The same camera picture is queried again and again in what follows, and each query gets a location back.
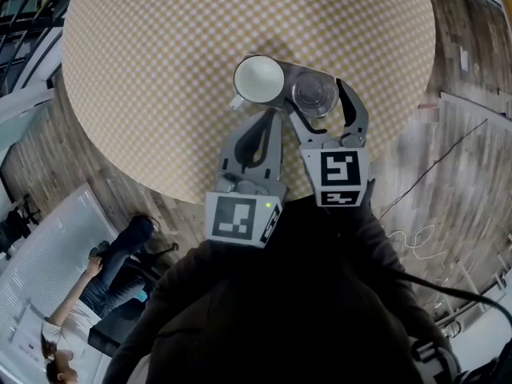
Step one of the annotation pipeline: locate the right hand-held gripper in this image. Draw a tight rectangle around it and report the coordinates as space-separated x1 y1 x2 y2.
283 78 371 208

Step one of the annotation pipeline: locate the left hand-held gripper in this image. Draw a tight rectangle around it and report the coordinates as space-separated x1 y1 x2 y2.
204 108 289 250

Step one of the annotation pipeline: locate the thick black gripper cable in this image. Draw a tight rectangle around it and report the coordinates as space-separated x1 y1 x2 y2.
383 268 512 327

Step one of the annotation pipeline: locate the white metal table frame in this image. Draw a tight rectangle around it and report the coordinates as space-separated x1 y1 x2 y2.
431 230 512 343

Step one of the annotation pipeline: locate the white cable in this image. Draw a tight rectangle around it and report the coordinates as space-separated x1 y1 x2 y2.
387 224 449 262

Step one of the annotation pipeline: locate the grey buckle strap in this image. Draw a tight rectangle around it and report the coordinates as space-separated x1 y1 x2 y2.
407 336 461 384

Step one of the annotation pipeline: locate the thin black floor cable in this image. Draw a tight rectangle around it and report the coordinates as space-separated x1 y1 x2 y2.
379 118 489 220

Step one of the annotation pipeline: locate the clear drinking glass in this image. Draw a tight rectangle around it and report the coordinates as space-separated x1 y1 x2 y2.
290 71 340 119

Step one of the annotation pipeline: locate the black metal railing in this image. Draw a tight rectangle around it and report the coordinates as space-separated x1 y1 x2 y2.
0 0 81 95

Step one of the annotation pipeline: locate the person's dark coat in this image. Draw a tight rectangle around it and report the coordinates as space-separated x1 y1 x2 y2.
102 198 453 384

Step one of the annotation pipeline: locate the frosted glass partition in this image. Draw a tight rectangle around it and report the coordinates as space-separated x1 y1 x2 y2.
0 94 53 155

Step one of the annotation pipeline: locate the blue ceramic cup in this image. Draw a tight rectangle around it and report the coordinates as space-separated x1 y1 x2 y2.
228 54 286 110

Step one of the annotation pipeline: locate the round table with checkered tablecloth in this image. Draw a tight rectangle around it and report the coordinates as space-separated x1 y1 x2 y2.
62 0 437 206

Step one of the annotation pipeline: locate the person's right forearm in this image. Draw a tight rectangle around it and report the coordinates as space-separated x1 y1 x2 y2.
326 178 409 295

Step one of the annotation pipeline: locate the person's left forearm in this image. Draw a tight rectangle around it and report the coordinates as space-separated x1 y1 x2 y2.
159 238 257 295

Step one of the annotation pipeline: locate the black office chair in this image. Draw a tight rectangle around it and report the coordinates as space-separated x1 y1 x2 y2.
87 242 181 355

